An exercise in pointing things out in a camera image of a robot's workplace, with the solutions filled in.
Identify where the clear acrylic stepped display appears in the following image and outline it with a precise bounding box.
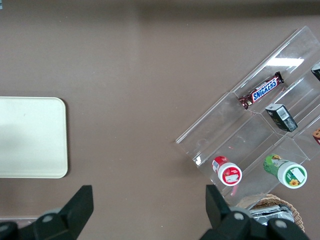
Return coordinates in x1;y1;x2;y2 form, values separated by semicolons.
174;25;320;208

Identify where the beige plastic tray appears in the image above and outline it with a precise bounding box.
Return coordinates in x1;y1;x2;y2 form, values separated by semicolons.
0;96;69;179

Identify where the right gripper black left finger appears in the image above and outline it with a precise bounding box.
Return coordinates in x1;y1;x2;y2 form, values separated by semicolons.
32;184;95;240

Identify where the dark small box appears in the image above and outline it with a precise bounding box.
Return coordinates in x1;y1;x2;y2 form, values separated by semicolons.
310;62;320;82

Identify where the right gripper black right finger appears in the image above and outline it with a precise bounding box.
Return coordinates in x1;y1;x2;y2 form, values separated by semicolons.
199;184;271;240

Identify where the Snickers chocolate bar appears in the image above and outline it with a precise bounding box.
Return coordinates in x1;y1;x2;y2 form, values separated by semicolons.
238;71;285;111

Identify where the brown cookie box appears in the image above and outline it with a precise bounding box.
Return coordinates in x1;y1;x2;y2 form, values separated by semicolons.
311;127;320;146

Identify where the small black barcode box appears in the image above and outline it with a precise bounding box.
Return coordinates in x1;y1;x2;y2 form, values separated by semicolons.
264;103;299;133

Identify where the silver foil packet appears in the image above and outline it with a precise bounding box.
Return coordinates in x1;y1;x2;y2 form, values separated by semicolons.
248;203;295;223

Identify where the green white-capped bottle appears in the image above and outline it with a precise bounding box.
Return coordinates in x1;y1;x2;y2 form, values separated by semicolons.
263;153;308;189

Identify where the red white-capped bottle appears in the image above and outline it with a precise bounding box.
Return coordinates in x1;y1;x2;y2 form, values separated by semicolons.
211;155;243;187

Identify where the light tan wicker basket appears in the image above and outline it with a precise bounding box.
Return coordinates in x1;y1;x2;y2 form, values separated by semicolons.
236;193;306;233

